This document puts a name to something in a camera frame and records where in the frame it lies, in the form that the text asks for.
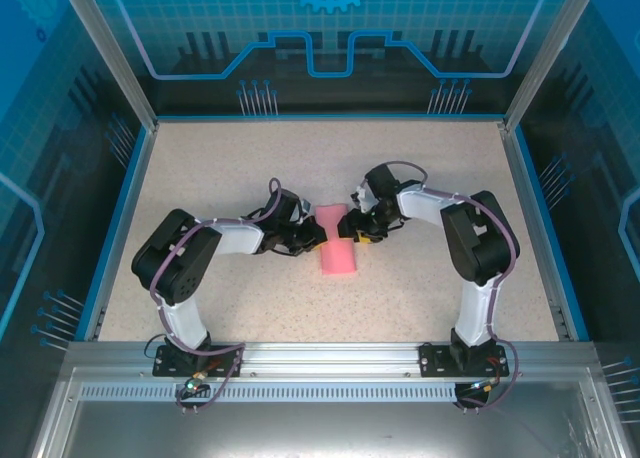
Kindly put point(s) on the pink paper sheet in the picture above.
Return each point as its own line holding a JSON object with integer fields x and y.
{"x": 340, "y": 260}

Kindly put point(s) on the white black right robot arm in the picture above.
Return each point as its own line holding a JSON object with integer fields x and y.
{"x": 425, "y": 208}

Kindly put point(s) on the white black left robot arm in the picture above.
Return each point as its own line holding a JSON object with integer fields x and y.
{"x": 235, "y": 238}

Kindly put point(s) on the blue table edge trim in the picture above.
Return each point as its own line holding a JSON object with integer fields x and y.
{"x": 111, "y": 240}
{"x": 550, "y": 228}

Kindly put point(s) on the blue printed gear panel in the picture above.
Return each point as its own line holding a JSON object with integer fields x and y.
{"x": 320, "y": 28}

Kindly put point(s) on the blue printed side panel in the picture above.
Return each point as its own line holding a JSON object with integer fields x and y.
{"x": 50, "y": 153}
{"x": 590, "y": 153}

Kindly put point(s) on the aluminium mounting rail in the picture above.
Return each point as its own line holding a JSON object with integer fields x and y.
{"x": 330, "y": 358}

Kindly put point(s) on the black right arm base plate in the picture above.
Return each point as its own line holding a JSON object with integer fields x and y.
{"x": 435, "y": 362}

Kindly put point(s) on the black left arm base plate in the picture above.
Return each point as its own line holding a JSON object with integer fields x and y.
{"x": 170, "y": 363}

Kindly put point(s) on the aluminium frame post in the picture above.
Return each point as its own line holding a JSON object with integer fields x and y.
{"x": 119, "y": 63}
{"x": 544, "y": 53}

